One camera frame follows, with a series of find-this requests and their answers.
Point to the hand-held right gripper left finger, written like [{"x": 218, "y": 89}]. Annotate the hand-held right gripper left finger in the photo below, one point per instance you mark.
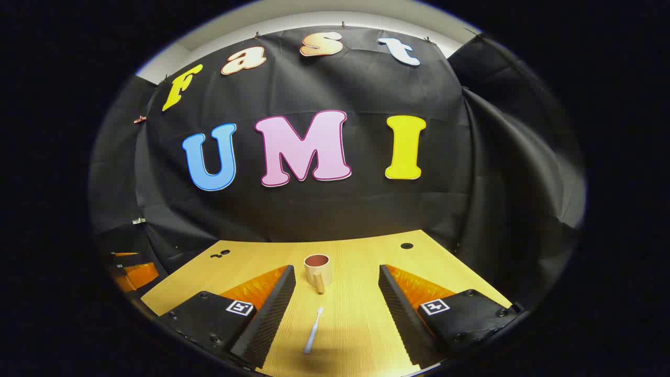
[{"x": 269, "y": 314}]

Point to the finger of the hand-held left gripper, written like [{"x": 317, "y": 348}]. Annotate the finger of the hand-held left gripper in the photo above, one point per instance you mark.
[
  {"x": 140, "y": 275},
  {"x": 124, "y": 256}
]

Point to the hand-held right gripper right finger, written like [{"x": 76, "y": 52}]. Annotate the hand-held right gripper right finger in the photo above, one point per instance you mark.
[{"x": 403, "y": 314}]

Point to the light blue toothbrush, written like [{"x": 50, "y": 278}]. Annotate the light blue toothbrush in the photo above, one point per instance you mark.
[{"x": 313, "y": 332}]

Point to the beige cup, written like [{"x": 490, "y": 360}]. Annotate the beige cup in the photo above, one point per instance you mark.
[{"x": 322, "y": 275}]

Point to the wooden desktop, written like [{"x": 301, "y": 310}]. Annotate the wooden desktop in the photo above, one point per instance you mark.
[{"x": 356, "y": 293}]

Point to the black backdrop cloth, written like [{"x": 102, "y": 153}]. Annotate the black backdrop cloth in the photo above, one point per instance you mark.
[{"x": 324, "y": 209}]

